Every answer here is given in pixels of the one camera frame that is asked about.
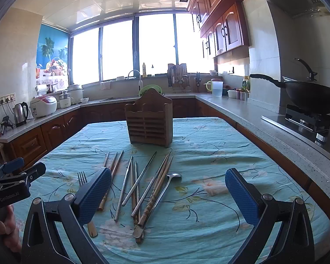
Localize green colander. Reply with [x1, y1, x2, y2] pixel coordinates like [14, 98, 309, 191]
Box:
[139, 85, 163, 97]

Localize small black tripod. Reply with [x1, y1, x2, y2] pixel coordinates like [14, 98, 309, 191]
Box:
[1, 115, 14, 130]

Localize white pink rice cooker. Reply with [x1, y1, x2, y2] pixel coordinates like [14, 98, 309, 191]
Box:
[30, 95, 58, 119]

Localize metal fork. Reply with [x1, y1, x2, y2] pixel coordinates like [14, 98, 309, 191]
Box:
[77, 171, 98, 237]

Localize teal floral tablecloth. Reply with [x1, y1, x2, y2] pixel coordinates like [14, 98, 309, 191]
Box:
[9, 117, 330, 264]

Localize black wok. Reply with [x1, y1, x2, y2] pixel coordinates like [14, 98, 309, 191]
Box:
[250, 74, 330, 114]

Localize black curved handle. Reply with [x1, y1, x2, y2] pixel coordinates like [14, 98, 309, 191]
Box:
[294, 58, 318, 81]

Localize person's left hand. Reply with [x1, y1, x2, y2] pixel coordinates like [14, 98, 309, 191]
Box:
[0, 205, 22, 253]

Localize tropical beach wall poster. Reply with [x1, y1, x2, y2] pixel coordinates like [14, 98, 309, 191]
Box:
[36, 24, 72, 87]

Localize wooden wall cabinets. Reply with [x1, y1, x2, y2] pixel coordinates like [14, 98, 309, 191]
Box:
[187, 0, 253, 59]

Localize metal chopstick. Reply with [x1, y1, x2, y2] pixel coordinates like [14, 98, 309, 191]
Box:
[130, 155, 169, 218]
[122, 151, 157, 207]
[114, 156, 133, 222]
[135, 161, 141, 218]

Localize knife and utensil rack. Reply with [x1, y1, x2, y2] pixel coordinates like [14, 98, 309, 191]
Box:
[167, 63, 188, 88]

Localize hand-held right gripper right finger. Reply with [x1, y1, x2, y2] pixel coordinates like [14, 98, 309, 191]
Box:
[225, 168, 315, 264]

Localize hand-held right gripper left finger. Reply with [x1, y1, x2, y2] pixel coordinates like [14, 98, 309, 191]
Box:
[21, 167, 112, 264]

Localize chrome sink faucet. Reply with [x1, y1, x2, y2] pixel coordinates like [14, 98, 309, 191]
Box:
[127, 70, 142, 91]

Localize steel electric kettle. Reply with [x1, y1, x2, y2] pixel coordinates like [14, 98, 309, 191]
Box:
[12, 102, 29, 127]

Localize wall socket strip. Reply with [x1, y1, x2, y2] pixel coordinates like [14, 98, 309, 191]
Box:
[0, 92, 16, 105]

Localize white electric cooker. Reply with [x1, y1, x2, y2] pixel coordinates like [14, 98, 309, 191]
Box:
[67, 85, 84, 105]

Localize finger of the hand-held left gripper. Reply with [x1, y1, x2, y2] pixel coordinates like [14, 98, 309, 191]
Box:
[0, 162, 46, 198]
[0, 157, 25, 183]

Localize metal spoon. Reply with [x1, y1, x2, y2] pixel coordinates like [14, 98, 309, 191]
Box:
[132, 172, 183, 239]

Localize kitchen window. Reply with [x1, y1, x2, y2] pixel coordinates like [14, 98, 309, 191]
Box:
[69, 12, 218, 84]

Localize wooden utensil holder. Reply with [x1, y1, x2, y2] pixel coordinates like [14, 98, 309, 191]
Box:
[125, 88, 173, 148]

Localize clear pitcher with green handle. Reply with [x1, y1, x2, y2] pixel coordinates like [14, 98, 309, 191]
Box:
[206, 79, 224, 97]

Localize gas stove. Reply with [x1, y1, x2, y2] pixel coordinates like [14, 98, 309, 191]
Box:
[261, 104, 330, 154]

